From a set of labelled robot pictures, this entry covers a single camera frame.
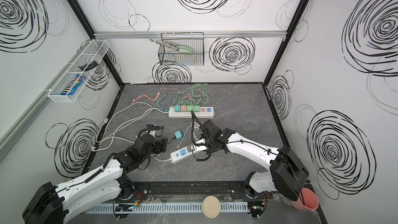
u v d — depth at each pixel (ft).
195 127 3.17
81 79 2.39
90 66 2.60
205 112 3.27
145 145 2.03
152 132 2.44
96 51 3.04
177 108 3.24
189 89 3.82
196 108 3.24
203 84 3.95
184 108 3.19
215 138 2.07
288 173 1.35
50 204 1.31
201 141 2.37
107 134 3.07
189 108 3.24
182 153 2.72
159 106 3.45
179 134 2.99
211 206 2.11
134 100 3.58
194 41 3.07
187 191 2.47
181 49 3.00
